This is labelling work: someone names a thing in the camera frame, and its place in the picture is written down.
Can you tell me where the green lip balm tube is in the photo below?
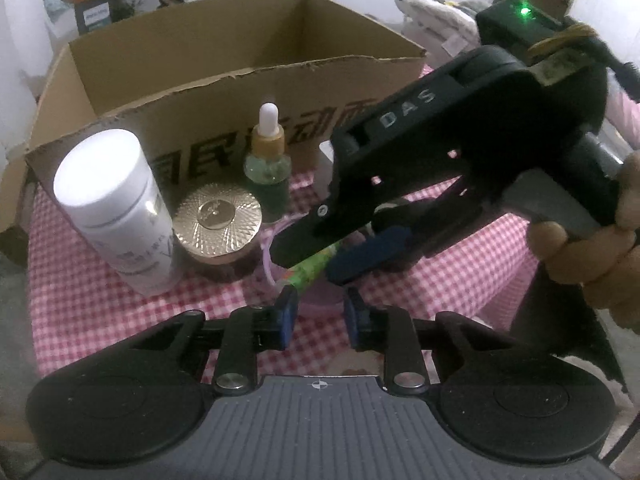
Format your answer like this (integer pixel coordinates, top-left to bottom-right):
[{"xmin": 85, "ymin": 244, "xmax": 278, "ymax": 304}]
[{"xmin": 277, "ymin": 242, "xmax": 342, "ymax": 292}]

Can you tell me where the white power adapter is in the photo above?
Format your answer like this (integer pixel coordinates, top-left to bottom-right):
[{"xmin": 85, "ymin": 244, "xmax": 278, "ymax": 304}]
[{"xmin": 317, "ymin": 140, "xmax": 334, "ymax": 182}]

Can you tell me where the green dropper bottle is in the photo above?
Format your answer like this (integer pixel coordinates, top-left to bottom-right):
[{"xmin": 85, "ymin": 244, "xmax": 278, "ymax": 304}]
[{"xmin": 243, "ymin": 102, "xmax": 292, "ymax": 224}]

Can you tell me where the gold lid round jar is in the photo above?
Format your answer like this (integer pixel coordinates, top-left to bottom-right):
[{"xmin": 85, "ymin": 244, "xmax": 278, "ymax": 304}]
[{"xmin": 172, "ymin": 183, "xmax": 262, "ymax": 266}]

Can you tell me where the white pill bottle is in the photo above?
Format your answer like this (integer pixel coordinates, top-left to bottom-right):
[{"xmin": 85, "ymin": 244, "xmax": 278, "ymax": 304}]
[{"xmin": 52, "ymin": 129, "xmax": 181, "ymax": 297}]

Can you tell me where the person's right hand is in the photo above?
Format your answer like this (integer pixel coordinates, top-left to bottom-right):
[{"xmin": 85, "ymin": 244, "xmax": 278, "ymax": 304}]
[{"xmin": 527, "ymin": 152, "xmax": 639, "ymax": 332}]

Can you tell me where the pink checkered tablecloth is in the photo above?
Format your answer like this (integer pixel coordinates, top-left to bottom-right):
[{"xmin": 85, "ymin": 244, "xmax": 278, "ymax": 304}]
[{"xmin": 27, "ymin": 64, "xmax": 542, "ymax": 378}]

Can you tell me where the white plush toy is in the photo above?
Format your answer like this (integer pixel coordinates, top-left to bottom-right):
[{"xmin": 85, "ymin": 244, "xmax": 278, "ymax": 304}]
[{"xmin": 395, "ymin": 0, "xmax": 480, "ymax": 58}]

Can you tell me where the brown cardboard box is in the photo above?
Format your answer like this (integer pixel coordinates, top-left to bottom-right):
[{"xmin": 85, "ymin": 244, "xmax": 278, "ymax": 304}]
[{"xmin": 1, "ymin": 0, "xmax": 426, "ymax": 231}]

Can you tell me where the teal Philips box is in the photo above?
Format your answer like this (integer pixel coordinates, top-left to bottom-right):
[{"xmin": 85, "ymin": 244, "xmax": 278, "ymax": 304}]
[{"xmin": 74, "ymin": 0, "xmax": 117, "ymax": 35}]

